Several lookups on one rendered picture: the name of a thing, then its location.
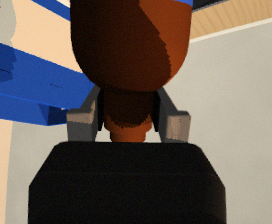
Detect dark blue crate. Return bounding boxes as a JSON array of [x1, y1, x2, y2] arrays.
[[0, 0, 95, 126]]

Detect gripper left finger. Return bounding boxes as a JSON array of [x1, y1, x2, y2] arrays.
[[66, 85, 104, 141]]

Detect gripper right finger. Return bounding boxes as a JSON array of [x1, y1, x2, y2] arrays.
[[152, 87, 191, 143]]

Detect dark brown bottle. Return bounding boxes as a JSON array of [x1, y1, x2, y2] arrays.
[[69, 0, 193, 142]]

